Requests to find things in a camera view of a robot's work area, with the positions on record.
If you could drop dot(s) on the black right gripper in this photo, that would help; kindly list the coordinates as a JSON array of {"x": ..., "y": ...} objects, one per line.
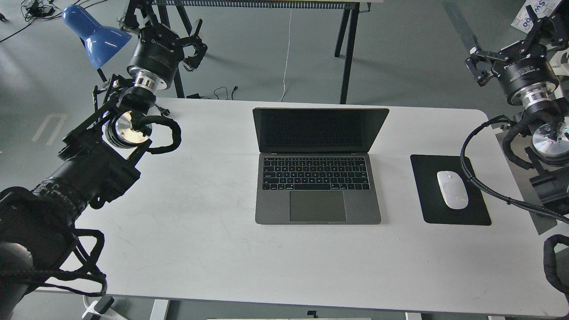
[{"x": 516, "y": 66}]

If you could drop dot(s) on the black mouse pad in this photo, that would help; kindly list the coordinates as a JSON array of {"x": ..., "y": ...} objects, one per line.
[{"x": 433, "y": 207}]

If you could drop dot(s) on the white computer mouse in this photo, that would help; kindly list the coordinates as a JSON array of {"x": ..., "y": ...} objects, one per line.
[{"x": 452, "y": 190}]

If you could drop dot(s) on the grey laptop computer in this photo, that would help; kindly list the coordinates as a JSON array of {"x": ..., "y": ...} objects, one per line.
[{"x": 314, "y": 165}]

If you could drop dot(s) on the blue desk lamp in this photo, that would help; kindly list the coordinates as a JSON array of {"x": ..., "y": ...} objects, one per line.
[{"x": 101, "y": 42}]

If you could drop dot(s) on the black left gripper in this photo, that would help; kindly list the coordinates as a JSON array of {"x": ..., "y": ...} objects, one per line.
[{"x": 159, "y": 53}]

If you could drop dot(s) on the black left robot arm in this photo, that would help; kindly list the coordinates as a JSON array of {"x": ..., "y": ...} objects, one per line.
[{"x": 39, "y": 237}]

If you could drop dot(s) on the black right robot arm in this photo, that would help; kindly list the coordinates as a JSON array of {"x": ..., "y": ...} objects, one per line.
[{"x": 537, "y": 137}]

